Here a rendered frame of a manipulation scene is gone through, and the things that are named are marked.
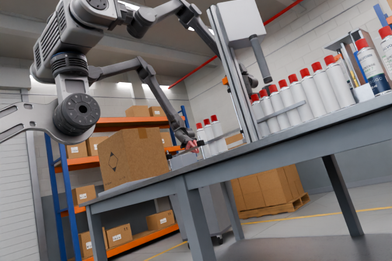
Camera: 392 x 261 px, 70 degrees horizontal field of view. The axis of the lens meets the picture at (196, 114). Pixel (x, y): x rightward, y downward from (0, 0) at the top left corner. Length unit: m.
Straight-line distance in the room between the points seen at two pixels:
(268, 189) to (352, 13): 3.41
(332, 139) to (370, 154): 4.93
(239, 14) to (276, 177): 3.64
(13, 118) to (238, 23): 0.94
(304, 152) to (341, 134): 0.10
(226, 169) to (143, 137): 0.72
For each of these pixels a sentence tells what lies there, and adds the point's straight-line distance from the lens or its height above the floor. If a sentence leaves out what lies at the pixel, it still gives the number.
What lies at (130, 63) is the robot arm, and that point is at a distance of 1.74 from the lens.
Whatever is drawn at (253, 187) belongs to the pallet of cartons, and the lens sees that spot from 4.87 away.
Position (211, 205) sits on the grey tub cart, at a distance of 3.59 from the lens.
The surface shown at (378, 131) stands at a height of 0.77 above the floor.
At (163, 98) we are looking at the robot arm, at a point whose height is 1.31.
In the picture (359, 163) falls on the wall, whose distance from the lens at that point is 5.70.
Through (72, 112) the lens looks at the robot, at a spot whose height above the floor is 1.12.
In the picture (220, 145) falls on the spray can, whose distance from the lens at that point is 1.46.
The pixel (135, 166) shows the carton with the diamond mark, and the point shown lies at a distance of 1.45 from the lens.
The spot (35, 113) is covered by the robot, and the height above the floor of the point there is 1.16.
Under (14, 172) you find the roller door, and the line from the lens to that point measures 5.28.
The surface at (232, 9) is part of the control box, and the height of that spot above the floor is 1.43.
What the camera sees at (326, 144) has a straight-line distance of 0.71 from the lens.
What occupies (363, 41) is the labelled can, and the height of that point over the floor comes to 1.07.
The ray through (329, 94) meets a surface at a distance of 1.14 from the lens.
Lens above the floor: 0.76
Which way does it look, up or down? 14 degrees up
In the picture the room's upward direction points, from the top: 15 degrees counter-clockwise
